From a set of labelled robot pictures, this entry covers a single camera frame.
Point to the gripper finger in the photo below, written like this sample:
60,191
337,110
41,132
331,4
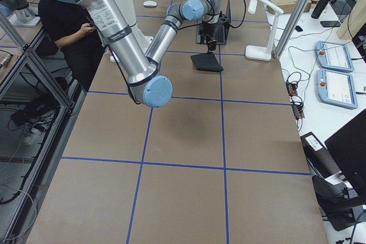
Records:
212,44

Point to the teach pendant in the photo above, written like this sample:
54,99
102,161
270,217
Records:
334,56
336,88

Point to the white computer mouse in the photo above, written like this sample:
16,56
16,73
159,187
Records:
150,4

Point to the black water bottle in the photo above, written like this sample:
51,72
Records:
319,8

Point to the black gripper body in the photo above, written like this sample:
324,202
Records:
206,29

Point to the cardboard box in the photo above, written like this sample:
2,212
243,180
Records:
287,6

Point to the near teach pendant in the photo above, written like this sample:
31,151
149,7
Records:
336,88

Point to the white desk lamp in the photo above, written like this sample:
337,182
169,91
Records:
262,48

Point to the grey laptop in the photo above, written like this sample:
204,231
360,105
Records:
221,31

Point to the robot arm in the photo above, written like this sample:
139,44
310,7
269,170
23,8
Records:
146,85

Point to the person in black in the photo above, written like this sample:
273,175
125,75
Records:
68,27

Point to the far teach pendant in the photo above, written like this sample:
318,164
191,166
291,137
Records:
334,56

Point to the black monitor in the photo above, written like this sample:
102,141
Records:
347,148

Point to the aluminium frame post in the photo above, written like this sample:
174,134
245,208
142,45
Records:
289,28

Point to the black mouse pad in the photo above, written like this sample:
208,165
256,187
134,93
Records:
206,62

